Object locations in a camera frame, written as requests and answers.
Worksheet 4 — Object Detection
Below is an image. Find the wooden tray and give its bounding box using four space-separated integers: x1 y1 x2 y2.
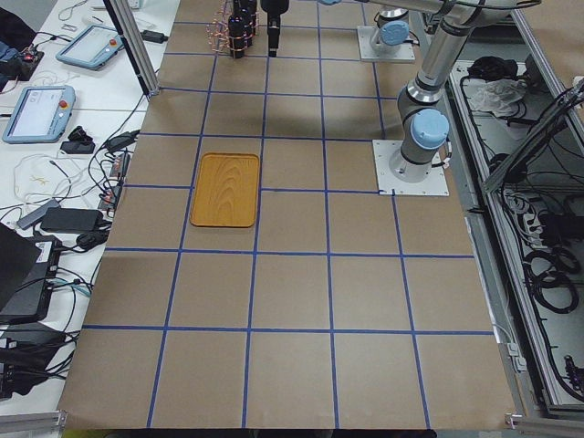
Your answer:
190 152 260 228

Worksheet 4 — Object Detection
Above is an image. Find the dark wine bottle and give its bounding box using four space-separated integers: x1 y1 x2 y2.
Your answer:
227 15 247 58
234 0 255 47

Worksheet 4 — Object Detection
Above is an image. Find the blue teach pendant near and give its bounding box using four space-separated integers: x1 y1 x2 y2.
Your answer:
2 85 76 144

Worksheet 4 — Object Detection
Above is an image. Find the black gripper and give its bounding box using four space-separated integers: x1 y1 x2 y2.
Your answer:
260 0 289 57

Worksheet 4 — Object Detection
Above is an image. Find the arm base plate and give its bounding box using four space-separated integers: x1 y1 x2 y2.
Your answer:
372 140 449 197
357 21 415 64

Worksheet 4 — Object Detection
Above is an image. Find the blue teach pendant far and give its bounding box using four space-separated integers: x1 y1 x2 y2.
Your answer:
56 25 124 70

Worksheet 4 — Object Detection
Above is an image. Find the aluminium frame post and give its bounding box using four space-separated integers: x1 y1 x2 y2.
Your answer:
103 0 160 99

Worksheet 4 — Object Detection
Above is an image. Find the black laptop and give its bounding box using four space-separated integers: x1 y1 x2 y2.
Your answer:
1 224 61 325

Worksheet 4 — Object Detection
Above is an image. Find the black power adapter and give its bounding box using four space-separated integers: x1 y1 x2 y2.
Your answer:
141 30 168 44

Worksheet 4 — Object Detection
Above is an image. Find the blue teach pendant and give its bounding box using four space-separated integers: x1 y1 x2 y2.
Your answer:
56 25 124 70
2 85 76 144

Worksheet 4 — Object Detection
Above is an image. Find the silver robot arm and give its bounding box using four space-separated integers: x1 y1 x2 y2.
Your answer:
260 1 410 59
381 1 539 183

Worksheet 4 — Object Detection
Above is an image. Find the black power brick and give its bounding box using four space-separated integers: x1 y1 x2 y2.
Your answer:
40 207 103 234

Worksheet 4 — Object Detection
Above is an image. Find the copper wire bottle basket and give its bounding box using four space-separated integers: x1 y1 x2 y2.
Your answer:
206 1 257 58

